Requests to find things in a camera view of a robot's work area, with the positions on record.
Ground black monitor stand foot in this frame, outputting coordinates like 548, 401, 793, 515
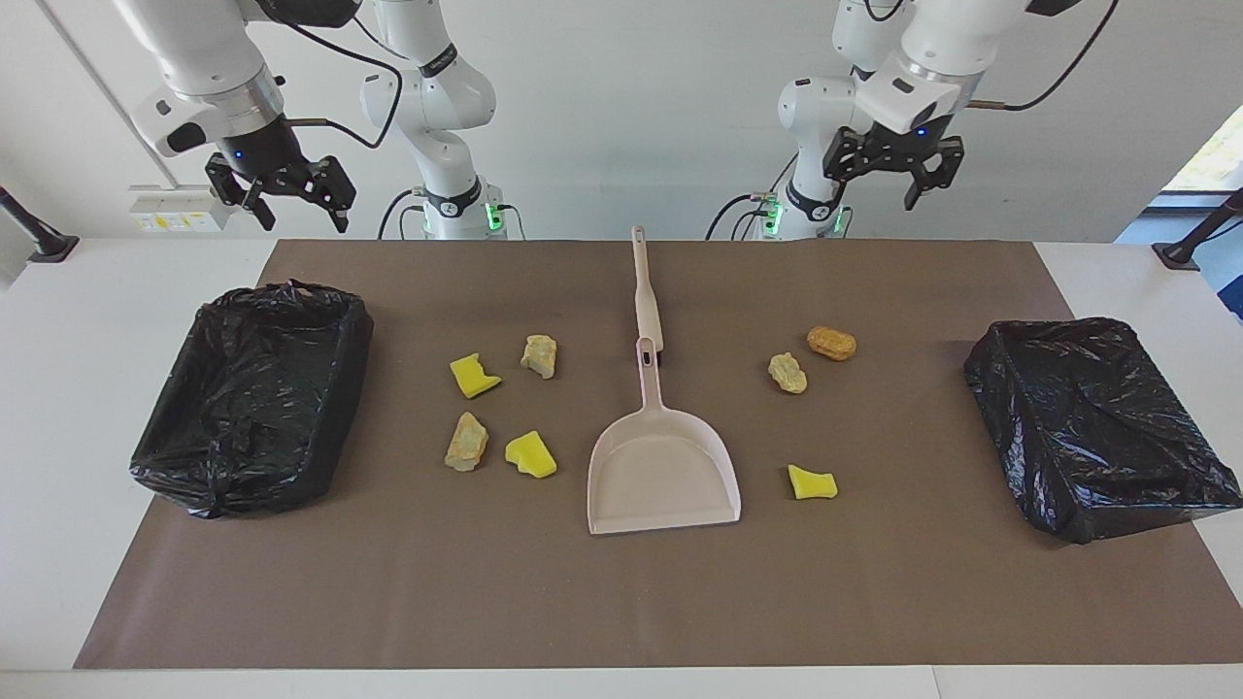
0, 184, 81, 264
1152, 187, 1243, 271

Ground beige plastic dustpan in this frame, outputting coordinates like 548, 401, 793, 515
587, 337, 743, 536

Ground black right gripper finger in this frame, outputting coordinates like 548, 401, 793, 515
291, 155, 355, 234
206, 155, 276, 232

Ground beige foam rock chunk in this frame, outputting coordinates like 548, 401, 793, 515
444, 412, 489, 474

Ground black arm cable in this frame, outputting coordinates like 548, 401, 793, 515
966, 0, 1120, 111
277, 15, 404, 151

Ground white wall cable conduit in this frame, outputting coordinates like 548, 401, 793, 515
37, 0, 181, 187

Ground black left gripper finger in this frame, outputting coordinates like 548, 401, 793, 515
905, 138, 964, 212
825, 126, 880, 183

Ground black base cable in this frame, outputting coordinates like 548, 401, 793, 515
377, 187, 428, 241
704, 191, 783, 241

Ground brown table mat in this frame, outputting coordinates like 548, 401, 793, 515
73, 239, 1243, 671

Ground black left base cable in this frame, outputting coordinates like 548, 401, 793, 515
704, 191, 783, 241

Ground pale yellow foam chunk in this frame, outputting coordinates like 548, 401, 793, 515
767, 351, 809, 395

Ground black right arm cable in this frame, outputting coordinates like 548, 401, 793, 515
277, 15, 404, 151

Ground bin lined with black bag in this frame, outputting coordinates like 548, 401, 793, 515
963, 316, 1243, 545
129, 280, 376, 519

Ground pale ridged foam chunk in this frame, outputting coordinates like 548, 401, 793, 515
520, 334, 560, 380

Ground white wall socket box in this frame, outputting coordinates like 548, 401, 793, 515
129, 184, 234, 232

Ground black right base cable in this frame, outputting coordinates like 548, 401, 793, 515
377, 187, 428, 241

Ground brown potato shaped lump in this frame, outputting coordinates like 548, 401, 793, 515
806, 325, 859, 362

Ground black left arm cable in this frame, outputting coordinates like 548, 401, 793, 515
966, 0, 1120, 111

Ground bright window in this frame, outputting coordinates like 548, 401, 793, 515
1162, 105, 1243, 192

